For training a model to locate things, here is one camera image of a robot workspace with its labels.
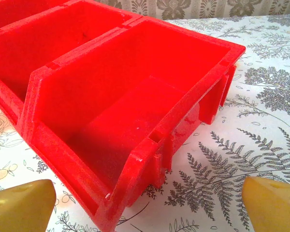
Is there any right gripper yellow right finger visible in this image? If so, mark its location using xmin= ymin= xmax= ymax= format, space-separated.
xmin=241 ymin=176 xmax=290 ymax=232

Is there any floral patterned tablecloth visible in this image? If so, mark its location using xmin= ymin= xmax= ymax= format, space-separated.
xmin=0 ymin=14 xmax=290 ymax=232

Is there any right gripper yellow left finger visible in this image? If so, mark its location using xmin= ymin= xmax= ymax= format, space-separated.
xmin=0 ymin=179 xmax=57 ymax=232

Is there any red plastic storage bin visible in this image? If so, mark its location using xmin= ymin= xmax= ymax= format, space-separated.
xmin=0 ymin=0 xmax=71 ymax=32
xmin=16 ymin=16 xmax=247 ymax=232
xmin=0 ymin=0 xmax=144 ymax=128

